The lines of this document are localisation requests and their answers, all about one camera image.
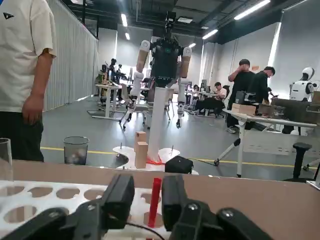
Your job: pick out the red plastic stick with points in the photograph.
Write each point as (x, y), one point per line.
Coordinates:
(154, 200)

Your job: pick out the wooden block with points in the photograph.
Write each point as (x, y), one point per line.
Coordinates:
(141, 155)
(140, 136)

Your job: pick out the black humanoid robot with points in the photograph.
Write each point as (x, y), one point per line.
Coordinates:
(163, 65)

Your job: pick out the bent person in black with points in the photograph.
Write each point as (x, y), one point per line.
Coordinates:
(265, 85)

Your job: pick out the wooden box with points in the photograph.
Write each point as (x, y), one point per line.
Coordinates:
(243, 108)

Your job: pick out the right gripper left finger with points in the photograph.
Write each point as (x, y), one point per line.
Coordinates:
(117, 197)

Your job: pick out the white background desk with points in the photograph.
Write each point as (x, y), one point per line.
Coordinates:
(107, 100)

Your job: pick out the black box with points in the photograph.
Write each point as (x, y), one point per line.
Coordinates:
(178, 163)

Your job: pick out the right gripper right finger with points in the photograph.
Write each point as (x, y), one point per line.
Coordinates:
(175, 200)

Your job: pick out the standing person in black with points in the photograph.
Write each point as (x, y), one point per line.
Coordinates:
(240, 95)

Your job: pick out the white humanoid robot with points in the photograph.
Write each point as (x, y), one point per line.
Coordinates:
(302, 85)

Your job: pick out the white test tube rack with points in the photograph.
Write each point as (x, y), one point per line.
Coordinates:
(45, 201)

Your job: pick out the mesh waste bin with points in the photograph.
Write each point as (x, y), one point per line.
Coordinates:
(76, 150)

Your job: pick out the seated person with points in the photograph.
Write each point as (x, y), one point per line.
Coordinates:
(215, 100)

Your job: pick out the glass test tube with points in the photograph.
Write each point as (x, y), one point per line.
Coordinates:
(6, 160)

